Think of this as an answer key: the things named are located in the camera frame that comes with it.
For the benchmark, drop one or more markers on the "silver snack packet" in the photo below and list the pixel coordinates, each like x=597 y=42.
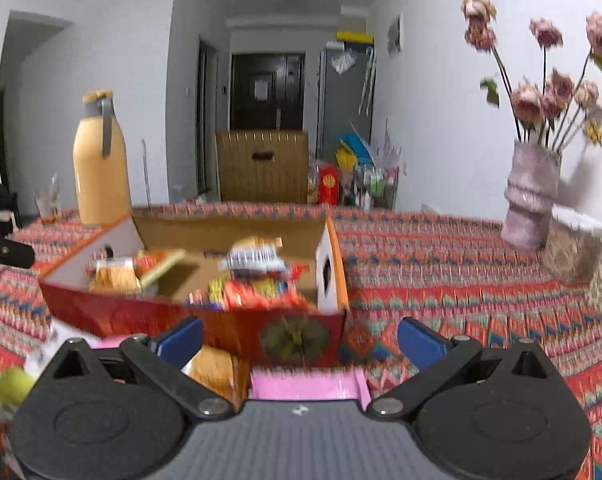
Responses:
x=253 y=256

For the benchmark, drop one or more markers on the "yellow snack packet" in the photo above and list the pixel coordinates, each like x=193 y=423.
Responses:
x=113 y=276

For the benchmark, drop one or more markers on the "clear plastic bag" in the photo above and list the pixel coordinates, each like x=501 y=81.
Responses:
x=343 y=62

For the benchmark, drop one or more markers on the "glass cup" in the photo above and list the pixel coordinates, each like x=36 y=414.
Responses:
x=48 y=205

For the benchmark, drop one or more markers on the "red gift box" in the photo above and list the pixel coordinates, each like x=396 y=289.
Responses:
x=329 y=185

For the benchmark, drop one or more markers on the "white folded umbrella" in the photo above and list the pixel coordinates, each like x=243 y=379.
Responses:
x=367 y=85

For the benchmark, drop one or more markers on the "patterned tablecloth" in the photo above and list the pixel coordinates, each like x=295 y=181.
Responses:
x=456 y=270

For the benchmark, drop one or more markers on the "yellow box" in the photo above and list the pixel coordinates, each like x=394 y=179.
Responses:
x=356 y=36

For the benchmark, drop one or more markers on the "dark entrance door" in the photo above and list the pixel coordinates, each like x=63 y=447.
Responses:
x=243 y=95

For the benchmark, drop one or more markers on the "large green snack packet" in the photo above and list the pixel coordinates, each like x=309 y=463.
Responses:
x=13 y=385

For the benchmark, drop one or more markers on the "red snack packet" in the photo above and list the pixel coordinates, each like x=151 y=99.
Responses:
x=261 y=292

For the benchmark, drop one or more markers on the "dried pink flowers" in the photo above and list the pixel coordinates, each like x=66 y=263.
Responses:
x=526 y=102

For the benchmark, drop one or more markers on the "wall electrical panel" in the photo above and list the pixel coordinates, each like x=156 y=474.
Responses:
x=395 y=35

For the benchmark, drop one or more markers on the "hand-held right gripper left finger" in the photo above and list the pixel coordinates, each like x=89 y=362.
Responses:
x=181 y=336

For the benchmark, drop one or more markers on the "grey refrigerator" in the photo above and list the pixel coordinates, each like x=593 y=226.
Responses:
x=341 y=110

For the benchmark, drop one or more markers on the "dark bag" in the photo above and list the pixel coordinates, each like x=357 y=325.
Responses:
x=3 y=200

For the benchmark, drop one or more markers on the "yellow thermos jug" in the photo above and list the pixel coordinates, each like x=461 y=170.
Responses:
x=101 y=175

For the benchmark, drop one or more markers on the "orange cardboard box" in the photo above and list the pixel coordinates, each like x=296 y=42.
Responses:
x=131 y=320

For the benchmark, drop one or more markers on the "purple snack packet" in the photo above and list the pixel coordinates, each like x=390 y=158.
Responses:
x=306 y=385
x=108 y=341

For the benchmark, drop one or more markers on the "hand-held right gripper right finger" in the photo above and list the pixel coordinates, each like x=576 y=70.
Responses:
x=420 y=339

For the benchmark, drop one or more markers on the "yellow cracker packet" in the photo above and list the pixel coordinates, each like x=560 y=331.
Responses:
x=213 y=372

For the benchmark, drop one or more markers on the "blue plastic board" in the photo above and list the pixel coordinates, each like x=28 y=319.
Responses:
x=353 y=147

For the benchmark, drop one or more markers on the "pink ribbed vase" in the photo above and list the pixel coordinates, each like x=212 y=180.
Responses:
x=528 y=200

